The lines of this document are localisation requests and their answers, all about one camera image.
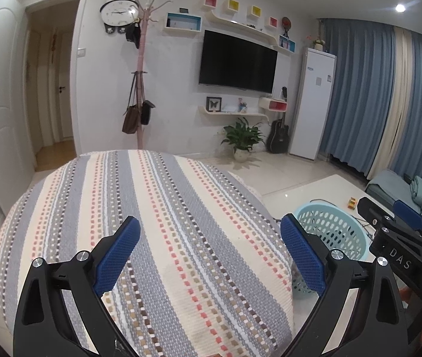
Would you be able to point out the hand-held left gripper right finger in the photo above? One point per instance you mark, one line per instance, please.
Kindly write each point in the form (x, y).
(304, 256)

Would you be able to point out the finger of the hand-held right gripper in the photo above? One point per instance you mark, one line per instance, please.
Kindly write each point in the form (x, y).
(408, 214)
(369, 210)

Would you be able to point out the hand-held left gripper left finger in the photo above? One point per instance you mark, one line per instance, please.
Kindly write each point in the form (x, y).
(117, 256)

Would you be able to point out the light blue laundry basket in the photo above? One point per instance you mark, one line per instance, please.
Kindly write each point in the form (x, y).
(330, 227)

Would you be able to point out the black shoulder bag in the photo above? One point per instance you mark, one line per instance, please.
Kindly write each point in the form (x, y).
(147, 113)

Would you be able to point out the brown shoulder bag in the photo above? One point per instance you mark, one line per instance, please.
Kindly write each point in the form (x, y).
(131, 121)

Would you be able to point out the small colourful toy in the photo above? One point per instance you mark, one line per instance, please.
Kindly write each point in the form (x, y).
(352, 203)

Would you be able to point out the teal sofa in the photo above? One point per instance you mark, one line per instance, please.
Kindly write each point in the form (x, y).
(385, 186)

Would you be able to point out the striped woven blanket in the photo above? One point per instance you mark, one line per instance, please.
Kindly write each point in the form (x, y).
(181, 230)

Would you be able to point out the beige curtain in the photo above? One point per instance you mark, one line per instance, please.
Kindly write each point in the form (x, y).
(397, 111)

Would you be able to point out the black guitar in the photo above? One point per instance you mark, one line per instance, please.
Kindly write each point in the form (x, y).
(278, 137)

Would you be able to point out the white refrigerator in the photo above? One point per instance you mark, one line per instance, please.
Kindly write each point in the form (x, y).
(313, 104)

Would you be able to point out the potted green plant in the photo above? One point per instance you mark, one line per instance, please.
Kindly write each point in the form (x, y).
(242, 134)

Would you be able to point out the small figurine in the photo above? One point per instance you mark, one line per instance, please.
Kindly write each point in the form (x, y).
(242, 106)

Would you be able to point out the small flower pot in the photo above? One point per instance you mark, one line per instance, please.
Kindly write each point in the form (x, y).
(318, 45)

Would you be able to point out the pink coat rack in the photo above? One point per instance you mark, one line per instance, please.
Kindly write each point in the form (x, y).
(142, 81)

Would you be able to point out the white hallway door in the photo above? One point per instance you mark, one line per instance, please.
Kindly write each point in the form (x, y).
(65, 81)

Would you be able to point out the black television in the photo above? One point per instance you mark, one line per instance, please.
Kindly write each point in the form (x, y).
(237, 61)

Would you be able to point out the round fan ornament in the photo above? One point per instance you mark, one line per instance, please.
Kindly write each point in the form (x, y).
(286, 23)

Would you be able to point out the ceiling spotlight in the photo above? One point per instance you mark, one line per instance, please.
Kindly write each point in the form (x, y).
(400, 7)

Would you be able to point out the black cap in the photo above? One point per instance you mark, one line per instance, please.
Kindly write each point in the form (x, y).
(133, 35)

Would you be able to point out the white red wall box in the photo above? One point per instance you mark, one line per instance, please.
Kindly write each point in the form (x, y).
(274, 105)

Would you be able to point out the white curved wall shelf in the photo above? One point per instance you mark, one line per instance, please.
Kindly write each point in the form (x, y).
(244, 28)
(233, 113)

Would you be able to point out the butterfly picture frame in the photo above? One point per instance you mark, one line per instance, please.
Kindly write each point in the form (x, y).
(214, 104)

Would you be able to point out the blue lined wall box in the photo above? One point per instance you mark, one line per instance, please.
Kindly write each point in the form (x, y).
(183, 22)
(287, 42)

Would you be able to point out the white light switch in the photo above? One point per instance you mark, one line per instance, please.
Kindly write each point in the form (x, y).
(81, 52)

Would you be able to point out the pink wall cube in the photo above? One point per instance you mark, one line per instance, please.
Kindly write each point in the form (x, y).
(211, 1)
(273, 21)

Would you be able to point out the yellow wall cube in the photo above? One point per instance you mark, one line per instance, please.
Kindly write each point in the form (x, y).
(233, 6)
(257, 11)

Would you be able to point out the panda wall clock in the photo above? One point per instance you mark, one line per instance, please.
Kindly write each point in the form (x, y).
(119, 11)

